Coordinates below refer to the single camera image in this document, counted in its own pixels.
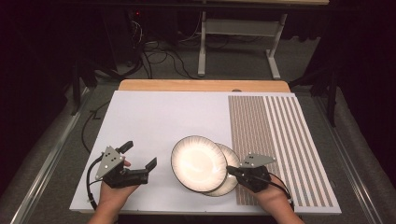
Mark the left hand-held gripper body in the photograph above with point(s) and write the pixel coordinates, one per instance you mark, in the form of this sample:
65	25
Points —
124	178

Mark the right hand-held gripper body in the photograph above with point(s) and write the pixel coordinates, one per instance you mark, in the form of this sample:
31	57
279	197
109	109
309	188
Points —
255	179

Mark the white plate with dark rim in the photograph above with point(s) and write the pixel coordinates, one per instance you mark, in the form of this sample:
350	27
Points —
197	163
232	158

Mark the person's left hand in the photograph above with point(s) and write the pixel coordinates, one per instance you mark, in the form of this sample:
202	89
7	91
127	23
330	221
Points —
113	196

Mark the person's right hand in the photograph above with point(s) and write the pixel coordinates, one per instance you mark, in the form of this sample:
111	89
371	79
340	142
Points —
275	199

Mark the white board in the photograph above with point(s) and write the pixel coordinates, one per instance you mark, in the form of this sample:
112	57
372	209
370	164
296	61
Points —
162	124

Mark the striped placemat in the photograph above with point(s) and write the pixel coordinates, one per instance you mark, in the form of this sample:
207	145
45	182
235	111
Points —
280	130

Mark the black metal stand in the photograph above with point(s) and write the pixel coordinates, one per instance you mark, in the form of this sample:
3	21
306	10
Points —
331	93
76	87

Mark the dark device with red light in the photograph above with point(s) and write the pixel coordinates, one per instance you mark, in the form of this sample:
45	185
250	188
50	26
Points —
124	37

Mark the metal floor rail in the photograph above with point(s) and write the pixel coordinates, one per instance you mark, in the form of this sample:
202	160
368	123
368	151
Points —
46	161
348	155

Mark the white metal desk frame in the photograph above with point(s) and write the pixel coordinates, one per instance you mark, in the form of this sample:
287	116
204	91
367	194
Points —
239	27

